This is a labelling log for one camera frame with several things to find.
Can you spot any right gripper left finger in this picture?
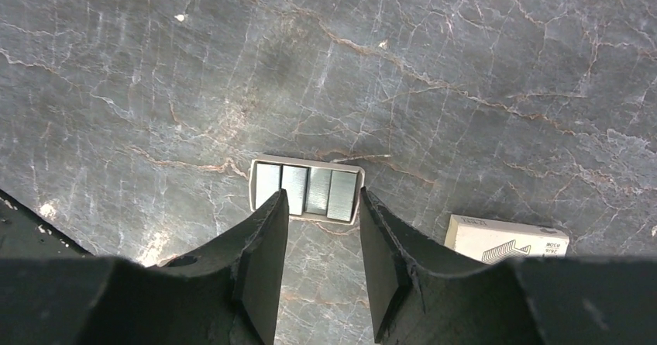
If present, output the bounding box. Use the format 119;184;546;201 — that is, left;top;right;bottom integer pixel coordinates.
1;190;289;344

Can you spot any silver staple strip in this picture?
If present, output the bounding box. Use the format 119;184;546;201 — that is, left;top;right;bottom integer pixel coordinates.
326;171;357;223
255;162;281;208
281;165;308;216
304;167;332;216

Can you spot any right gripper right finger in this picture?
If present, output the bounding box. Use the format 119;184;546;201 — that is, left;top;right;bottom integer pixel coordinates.
359;188;656;344

